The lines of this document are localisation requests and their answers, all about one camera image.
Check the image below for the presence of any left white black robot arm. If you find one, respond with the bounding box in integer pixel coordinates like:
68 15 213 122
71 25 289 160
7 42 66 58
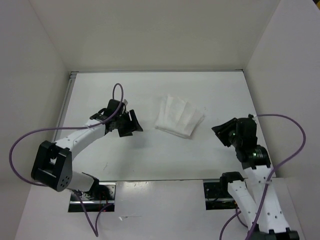
31 109 143 192

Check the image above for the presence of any metal base plate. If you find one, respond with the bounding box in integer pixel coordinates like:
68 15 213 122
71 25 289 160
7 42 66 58
203 179 237 210
68 181 117 213

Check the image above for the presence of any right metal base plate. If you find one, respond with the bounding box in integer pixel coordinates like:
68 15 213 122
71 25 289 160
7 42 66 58
203 179 237 210

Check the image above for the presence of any white pleated skirt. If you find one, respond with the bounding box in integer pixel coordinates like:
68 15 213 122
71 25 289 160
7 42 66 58
155 95 205 139

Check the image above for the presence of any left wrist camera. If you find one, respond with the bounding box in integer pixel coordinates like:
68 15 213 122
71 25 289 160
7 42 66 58
106 99 124 117

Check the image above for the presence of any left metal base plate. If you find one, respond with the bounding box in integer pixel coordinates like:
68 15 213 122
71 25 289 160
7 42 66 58
68 181 117 213

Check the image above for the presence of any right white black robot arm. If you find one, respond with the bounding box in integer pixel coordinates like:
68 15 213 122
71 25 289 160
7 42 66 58
212 114 300 240

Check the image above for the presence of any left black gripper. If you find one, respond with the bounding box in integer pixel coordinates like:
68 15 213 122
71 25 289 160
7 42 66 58
114 109 143 137

